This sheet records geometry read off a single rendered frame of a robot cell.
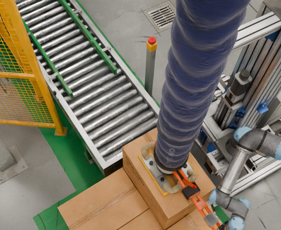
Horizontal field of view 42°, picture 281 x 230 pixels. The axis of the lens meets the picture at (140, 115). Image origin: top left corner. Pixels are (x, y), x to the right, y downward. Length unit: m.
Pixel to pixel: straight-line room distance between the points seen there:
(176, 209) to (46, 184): 1.53
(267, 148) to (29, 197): 2.33
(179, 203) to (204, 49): 1.47
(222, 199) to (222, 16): 1.22
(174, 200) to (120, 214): 0.55
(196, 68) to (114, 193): 1.81
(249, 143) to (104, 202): 1.36
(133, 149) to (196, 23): 1.60
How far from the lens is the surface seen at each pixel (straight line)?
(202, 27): 1.20
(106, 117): 3.22
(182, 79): 1.44
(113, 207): 2.95
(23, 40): 2.61
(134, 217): 2.93
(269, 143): 2.06
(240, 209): 2.13
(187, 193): 2.43
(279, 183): 3.83
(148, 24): 4.56
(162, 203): 2.54
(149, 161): 2.58
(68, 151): 3.73
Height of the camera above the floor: 3.41
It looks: 62 degrees down
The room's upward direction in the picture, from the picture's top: 2 degrees clockwise
